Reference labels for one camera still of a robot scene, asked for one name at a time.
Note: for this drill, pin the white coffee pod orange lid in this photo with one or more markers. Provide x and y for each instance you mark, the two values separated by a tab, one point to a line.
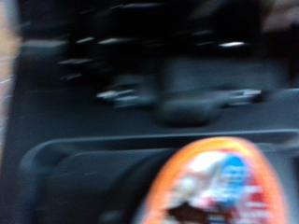
218	180

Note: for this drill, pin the black Keurig coffee machine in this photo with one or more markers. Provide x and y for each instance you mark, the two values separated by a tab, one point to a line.
93	109

